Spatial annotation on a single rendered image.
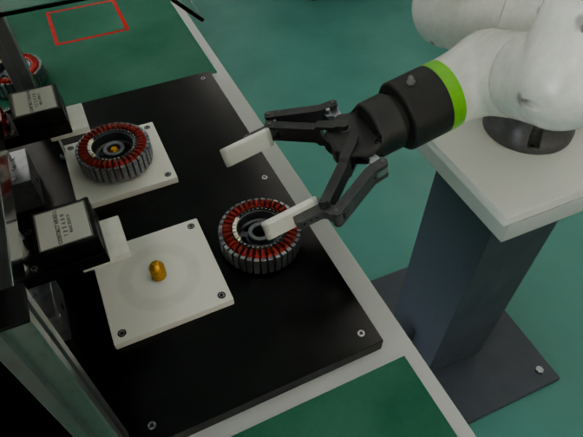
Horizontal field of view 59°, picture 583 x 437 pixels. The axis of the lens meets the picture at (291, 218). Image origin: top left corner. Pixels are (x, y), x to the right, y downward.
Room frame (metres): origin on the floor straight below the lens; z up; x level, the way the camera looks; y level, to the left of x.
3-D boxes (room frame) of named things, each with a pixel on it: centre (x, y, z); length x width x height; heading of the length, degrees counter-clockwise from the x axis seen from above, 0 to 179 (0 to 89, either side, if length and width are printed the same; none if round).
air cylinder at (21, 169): (0.54, 0.41, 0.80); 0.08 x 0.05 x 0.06; 25
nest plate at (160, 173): (0.60, 0.27, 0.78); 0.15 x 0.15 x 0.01; 25
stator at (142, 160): (0.60, 0.27, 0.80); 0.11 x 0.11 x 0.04
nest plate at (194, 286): (0.38, 0.17, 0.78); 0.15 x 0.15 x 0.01; 25
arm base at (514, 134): (0.73, -0.45, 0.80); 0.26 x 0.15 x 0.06; 123
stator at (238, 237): (0.44, 0.04, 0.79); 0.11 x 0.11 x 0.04
